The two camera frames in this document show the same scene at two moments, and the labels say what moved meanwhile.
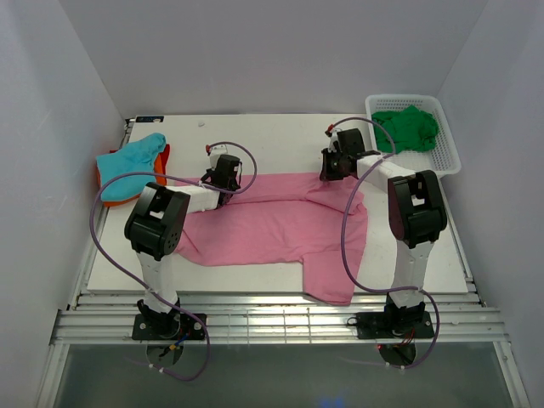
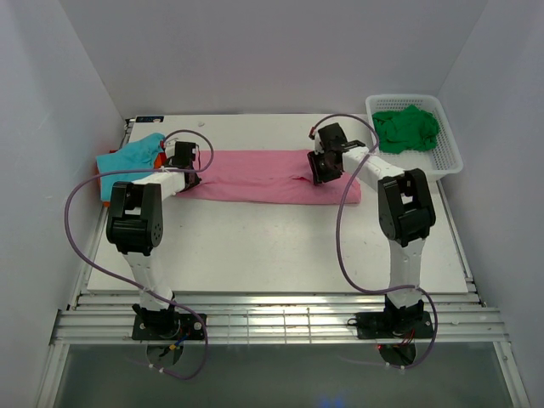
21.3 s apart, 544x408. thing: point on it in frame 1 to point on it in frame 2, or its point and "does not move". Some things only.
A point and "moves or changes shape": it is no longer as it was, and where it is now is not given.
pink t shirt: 295,218 moves or changes shape
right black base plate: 393,325 does not move
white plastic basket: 410,131 does not move
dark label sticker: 150,119 does not move
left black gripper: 210,172 to 196,182
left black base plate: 187,325 does not move
